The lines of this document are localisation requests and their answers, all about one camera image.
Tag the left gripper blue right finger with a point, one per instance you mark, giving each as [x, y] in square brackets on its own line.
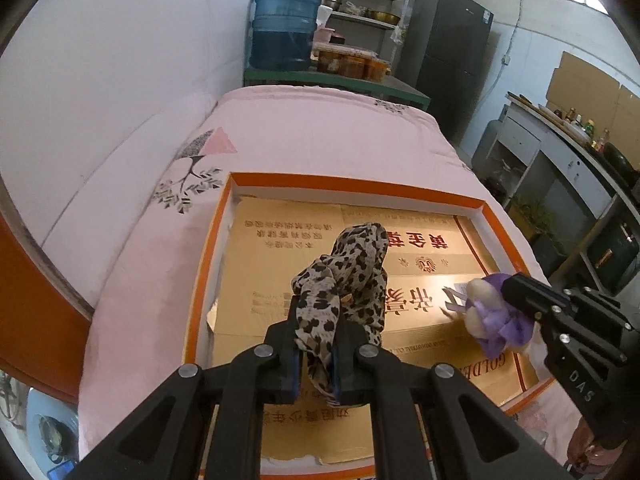
[352, 377]

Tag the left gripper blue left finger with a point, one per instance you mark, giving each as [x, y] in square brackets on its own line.
[281, 382]

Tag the cream bear purple bow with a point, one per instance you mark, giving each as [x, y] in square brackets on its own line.
[494, 323]

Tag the leopard print scarf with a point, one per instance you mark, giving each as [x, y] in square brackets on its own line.
[350, 281]

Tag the person's right hand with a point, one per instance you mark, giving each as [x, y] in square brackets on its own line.
[586, 455]

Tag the white kitchen counter cabinet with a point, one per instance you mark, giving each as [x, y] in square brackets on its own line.
[526, 153]

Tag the potted green plant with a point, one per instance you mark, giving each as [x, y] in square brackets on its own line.
[533, 220]

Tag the black wok pan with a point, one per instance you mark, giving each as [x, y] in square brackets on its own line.
[619, 163]

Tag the pink bed quilt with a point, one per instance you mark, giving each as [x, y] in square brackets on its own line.
[137, 333]

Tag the dark green table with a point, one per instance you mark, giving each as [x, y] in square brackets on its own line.
[390, 89]

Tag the black refrigerator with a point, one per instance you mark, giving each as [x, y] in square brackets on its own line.
[442, 57]

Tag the blue water jug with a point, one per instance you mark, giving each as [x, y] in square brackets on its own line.
[282, 34]

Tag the brown wooden door frame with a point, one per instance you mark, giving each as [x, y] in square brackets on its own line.
[43, 337]

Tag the brown cardboard wall panel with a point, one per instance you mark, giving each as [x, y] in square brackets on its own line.
[596, 95]

